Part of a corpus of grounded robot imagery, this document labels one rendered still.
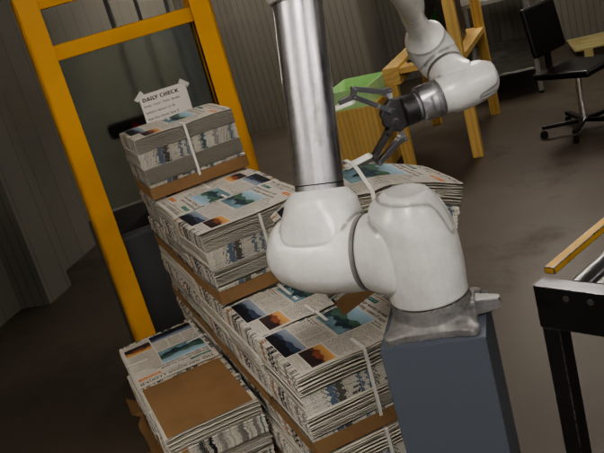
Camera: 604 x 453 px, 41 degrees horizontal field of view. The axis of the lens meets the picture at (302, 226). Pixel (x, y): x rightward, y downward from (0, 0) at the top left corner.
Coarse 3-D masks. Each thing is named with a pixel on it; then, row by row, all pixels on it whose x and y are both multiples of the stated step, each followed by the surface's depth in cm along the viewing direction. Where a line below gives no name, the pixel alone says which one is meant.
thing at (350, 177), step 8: (344, 168) 209; (352, 168) 206; (360, 168) 204; (344, 176) 200; (352, 176) 198; (368, 176) 195; (376, 176) 193; (344, 184) 194; (352, 184) 192; (360, 184) 190; (376, 184) 186; (384, 184) 184; (360, 192) 183; (368, 192) 183; (376, 192) 184; (360, 200) 183; (368, 200) 184; (368, 208) 184
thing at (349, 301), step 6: (348, 294) 187; (354, 294) 188; (360, 294) 188; (366, 294) 188; (342, 300) 187; (348, 300) 188; (354, 300) 188; (360, 300) 188; (342, 306) 188; (348, 306) 188; (354, 306) 189; (342, 312) 188; (348, 312) 189
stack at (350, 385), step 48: (192, 288) 274; (288, 288) 239; (240, 336) 229; (288, 336) 208; (336, 336) 201; (288, 384) 196; (336, 384) 192; (384, 384) 196; (288, 432) 218; (384, 432) 199
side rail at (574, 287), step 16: (544, 288) 203; (560, 288) 200; (576, 288) 198; (592, 288) 195; (544, 304) 205; (560, 304) 201; (576, 304) 198; (592, 304) 194; (544, 320) 207; (560, 320) 203; (576, 320) 200; (592, 320) 196
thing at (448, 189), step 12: (372, 168) 202; (384, 168) 202; (396, 168) 203; (408, 168) 204; (420, 168) 206; (396, 180) 187; (408, 180) 187; (420, 180) 187; (432, 180) 187; (444, 180) 189; (456, 180) 190; (444, 192) 187; (456, 192) 188; (456, 204) 189; (456, 216) 189
